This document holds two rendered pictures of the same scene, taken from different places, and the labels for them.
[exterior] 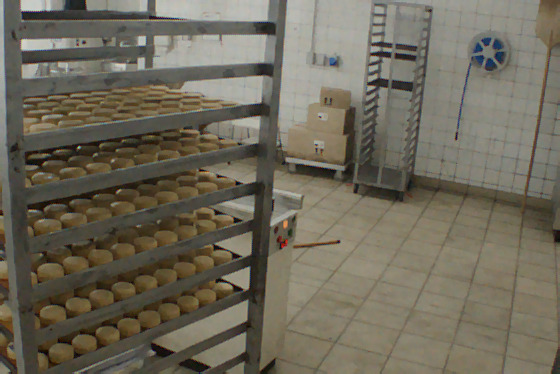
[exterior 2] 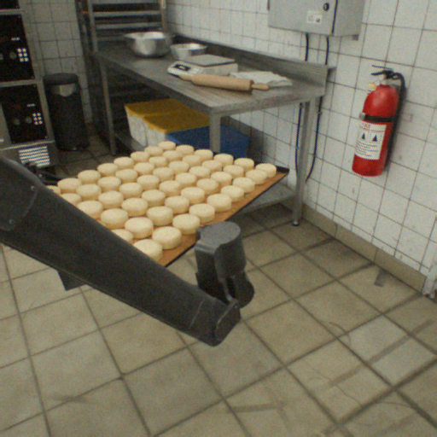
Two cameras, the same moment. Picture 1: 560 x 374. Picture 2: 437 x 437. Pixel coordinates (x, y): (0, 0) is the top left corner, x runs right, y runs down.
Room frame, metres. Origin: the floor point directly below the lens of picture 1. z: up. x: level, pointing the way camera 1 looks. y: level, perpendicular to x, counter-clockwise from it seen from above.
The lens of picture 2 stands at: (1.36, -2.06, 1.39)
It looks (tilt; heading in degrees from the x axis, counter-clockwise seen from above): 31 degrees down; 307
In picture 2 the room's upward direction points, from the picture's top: straight up
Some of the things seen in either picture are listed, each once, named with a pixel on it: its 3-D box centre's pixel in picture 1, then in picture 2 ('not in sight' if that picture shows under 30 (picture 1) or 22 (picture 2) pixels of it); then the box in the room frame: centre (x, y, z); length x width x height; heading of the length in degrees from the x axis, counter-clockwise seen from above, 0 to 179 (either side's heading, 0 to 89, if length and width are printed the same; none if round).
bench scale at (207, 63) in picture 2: not in sight; (202, 67); (3.04, -4.11, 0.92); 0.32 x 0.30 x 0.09; 75
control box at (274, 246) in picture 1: (281, 232); not in sight; (2.54, -0.02, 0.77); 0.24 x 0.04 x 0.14; 153
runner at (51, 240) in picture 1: (149, 212); not in sight; (1.16, 0.25, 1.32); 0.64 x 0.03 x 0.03; 141
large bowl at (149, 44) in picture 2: not in sight; (149, 45); (3.81, -4.43, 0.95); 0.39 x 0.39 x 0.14
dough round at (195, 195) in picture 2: not in sight; (192, 195); (1.87, -2.64, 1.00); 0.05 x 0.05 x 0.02
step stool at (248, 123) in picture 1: (257, 143); not in sight; (6.47, 0.27, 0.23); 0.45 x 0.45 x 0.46; 60
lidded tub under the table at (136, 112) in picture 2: not in sight; (158, 121); (3.80, -4.45, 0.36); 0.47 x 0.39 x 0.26; 67
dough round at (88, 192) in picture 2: not in sight; (89, 192); (2.05, -2.51, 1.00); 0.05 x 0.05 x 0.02
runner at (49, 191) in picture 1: (150, 168); not in sight; (1.16, 0.25, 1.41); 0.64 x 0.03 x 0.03; 141
